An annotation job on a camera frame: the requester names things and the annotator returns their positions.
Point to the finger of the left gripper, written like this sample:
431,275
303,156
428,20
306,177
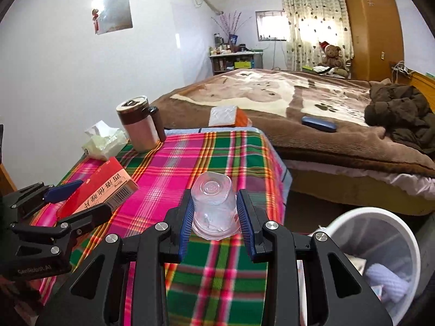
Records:
61,193
85,221

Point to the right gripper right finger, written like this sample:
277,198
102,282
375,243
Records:
336,293

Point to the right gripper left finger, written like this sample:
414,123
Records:
95,293

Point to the red cardboard box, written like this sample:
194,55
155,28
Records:
110,184

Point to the clear plastic cup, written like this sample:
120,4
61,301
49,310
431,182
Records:
215,206

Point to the white foam sheet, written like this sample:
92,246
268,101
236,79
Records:
395,287

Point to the white trash bin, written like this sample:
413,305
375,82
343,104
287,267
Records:
378,236

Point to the plaid tablecloth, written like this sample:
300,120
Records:
217,283

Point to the soft tissue pack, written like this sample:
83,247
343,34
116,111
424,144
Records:
104,142

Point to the brown beige lidded mug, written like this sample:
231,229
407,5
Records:
142,122

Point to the brown bear blanket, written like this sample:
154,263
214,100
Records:
276,101

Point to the orange white tissue box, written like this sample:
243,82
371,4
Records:
228,116

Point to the dark brown jacket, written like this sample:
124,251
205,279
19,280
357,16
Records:
405,114

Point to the cluttered shelf desk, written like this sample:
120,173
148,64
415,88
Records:
225,57

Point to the teddy bear with hat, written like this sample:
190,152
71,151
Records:
333,60

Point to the dried branches vase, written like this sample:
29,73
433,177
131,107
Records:
230,24

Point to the floral curtain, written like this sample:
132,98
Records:
312,22

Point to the wooden wardrobe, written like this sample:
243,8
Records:
377,38

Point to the wall poster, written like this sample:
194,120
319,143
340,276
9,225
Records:
111,16

